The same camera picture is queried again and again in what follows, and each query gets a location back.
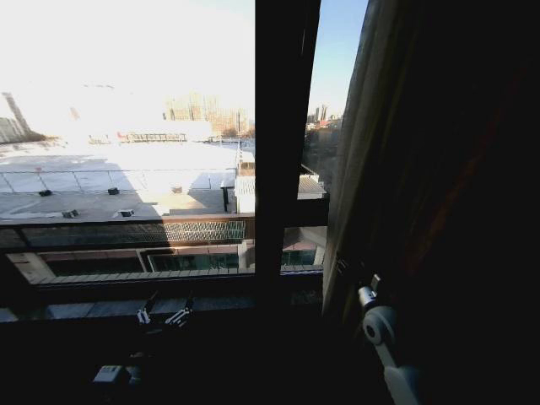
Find dark window frame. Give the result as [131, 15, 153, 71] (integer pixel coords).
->
[0, 0, 331, 326]

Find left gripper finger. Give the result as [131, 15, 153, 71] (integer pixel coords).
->
[134, 289, 159, 326]
[164, 294, 196, 327]

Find dark beige curtain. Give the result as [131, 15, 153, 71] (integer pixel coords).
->
[321, 0, 540, 405]

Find mesh balcony railing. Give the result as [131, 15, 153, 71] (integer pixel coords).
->
[0, 213, 257, 251]

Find distant high-rise buildings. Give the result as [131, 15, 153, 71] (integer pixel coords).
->
[162, 92, 257, 138]

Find white flat rooftop building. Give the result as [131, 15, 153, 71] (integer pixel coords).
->
[0, 141, 257, 220]

